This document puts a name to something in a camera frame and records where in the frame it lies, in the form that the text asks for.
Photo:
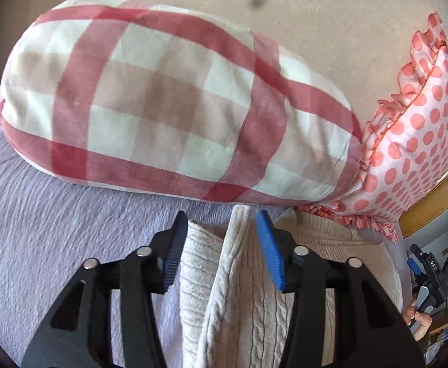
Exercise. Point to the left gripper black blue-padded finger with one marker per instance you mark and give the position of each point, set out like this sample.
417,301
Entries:
76,331
340,305

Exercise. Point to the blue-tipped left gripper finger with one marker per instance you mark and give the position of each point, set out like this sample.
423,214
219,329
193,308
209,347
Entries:
414,267

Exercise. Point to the beige cable-knit sweater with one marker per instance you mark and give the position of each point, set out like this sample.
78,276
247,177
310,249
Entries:
231,313

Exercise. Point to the person's right hand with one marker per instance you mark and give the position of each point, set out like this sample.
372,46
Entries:
423,319

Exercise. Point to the lavender textured bed sheet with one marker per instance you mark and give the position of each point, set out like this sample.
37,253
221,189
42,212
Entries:
49,227

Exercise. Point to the pink polka dot pillow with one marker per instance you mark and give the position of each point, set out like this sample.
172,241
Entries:
405,144

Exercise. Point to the red white checked pillow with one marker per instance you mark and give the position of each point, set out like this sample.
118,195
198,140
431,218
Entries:
165,100

